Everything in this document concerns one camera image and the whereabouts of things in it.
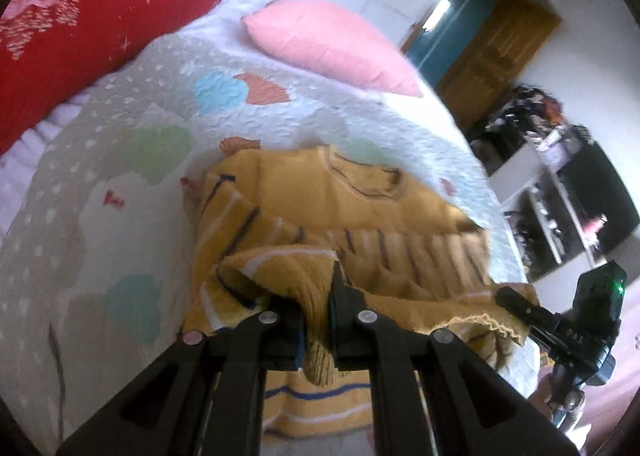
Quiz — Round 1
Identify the yellow striped knit sweater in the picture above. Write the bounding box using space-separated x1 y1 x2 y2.
186 147 539 439

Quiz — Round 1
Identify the pile of clothes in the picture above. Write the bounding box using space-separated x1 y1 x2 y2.
484 84 568 145

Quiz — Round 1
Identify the right hand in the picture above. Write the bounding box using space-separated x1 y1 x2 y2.
528 364 591 455

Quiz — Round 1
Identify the white shelf unit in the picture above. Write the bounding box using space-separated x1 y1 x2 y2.
489 143 608 283

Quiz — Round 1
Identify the pink water bottle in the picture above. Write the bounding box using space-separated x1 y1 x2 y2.
582 214 608 236

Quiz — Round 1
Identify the black television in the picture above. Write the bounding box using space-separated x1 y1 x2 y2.
558 143 639 254

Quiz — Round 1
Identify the patterned quilted bedspread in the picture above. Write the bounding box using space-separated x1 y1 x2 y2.
1 34 524 455

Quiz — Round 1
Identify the wooden door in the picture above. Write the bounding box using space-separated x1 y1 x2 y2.
436 0 561 132

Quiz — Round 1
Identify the pink pillow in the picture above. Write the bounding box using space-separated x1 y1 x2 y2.
242 0 421 97

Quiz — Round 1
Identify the red floral duvet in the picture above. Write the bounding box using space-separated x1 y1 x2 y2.
1 0 221 150

